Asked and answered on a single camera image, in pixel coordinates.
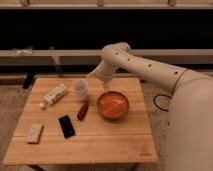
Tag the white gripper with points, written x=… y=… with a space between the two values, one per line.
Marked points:
x=104 y=72

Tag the beige rectangular block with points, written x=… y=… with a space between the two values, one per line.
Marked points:
x=34 y=133

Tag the clear plastic cup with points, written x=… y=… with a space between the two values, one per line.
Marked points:
x=80 y=87

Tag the wooden table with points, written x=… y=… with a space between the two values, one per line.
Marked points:
x=96 y=140

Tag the grey horizontal rail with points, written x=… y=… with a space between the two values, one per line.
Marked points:
x=92 y=57

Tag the orange ceramic bowl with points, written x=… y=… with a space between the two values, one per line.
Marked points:
x=112 y=105

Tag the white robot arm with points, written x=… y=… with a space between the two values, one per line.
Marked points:
x=190 y=131

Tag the white tube with cap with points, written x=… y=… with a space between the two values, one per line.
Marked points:
x=53 y=96

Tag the black rectangular phone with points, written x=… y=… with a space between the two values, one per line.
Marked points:
x=66 y=126

